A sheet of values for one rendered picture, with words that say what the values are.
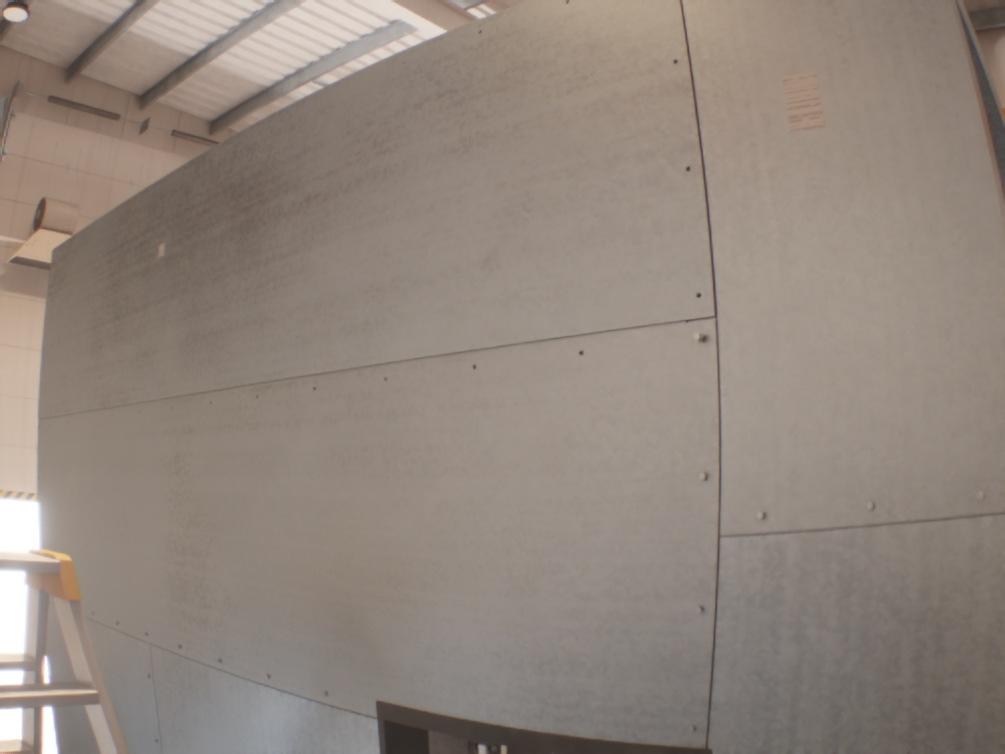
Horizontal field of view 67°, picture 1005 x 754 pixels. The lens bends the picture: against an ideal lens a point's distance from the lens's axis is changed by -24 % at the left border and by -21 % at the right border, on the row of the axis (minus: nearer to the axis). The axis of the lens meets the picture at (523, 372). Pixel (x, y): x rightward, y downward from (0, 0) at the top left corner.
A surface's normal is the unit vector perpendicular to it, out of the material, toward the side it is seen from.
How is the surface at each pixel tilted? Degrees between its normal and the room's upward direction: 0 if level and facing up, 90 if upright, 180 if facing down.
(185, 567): 90
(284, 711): 90
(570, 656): 90
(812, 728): 90
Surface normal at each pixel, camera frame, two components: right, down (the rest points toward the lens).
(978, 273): -0.61, -0.12
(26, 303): 0.79, -0.10
